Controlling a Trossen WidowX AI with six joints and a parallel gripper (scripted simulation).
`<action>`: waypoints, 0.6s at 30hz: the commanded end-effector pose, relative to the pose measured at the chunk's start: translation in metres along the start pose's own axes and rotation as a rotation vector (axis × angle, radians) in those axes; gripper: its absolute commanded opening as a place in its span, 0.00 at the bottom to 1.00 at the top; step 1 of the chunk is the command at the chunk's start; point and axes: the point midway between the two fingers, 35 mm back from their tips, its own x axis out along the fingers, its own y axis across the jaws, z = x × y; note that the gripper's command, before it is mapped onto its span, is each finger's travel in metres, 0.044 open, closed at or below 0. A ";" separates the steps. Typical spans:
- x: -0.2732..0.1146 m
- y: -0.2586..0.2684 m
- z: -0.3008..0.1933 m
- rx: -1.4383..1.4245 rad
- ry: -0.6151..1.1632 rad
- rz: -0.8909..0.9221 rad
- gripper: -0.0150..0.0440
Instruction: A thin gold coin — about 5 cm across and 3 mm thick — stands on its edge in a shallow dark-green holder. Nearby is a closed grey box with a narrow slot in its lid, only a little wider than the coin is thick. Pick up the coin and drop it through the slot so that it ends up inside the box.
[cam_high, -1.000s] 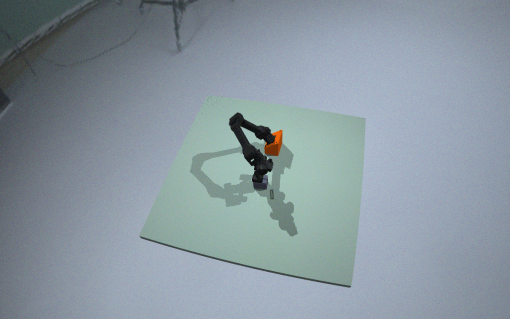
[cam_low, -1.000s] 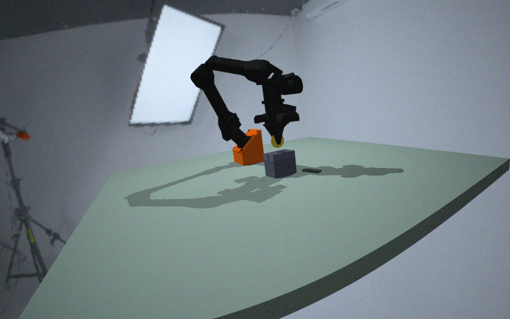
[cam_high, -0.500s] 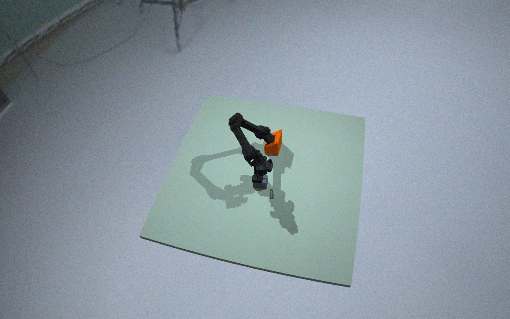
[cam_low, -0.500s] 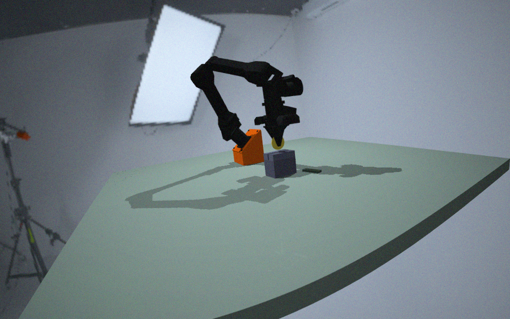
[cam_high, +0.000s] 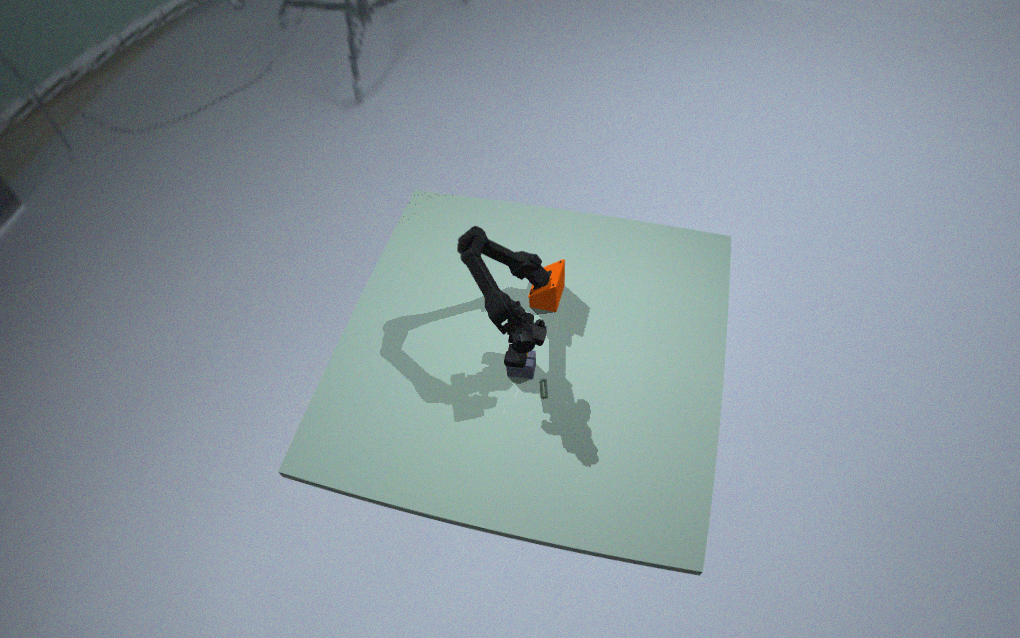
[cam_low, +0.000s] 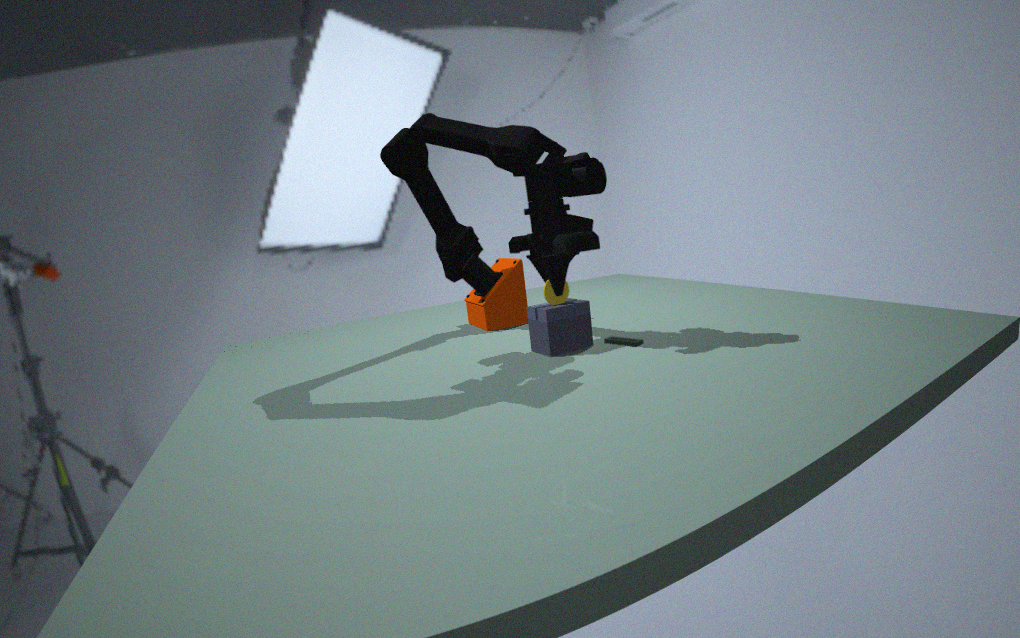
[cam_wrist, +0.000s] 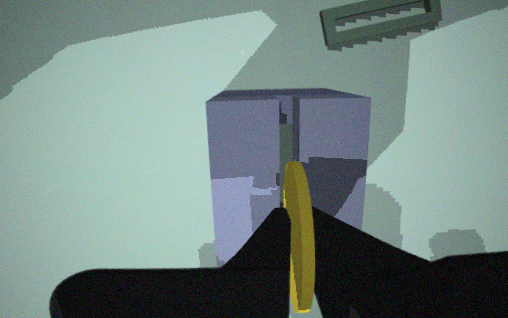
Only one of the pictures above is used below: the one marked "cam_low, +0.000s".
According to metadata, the gold coin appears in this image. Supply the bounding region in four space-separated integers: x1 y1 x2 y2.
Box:
543 279 570 305

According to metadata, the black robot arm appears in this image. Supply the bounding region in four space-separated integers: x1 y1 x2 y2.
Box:
380 113 607 297

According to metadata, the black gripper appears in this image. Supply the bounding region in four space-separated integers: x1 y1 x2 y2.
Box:
509 199 600 296

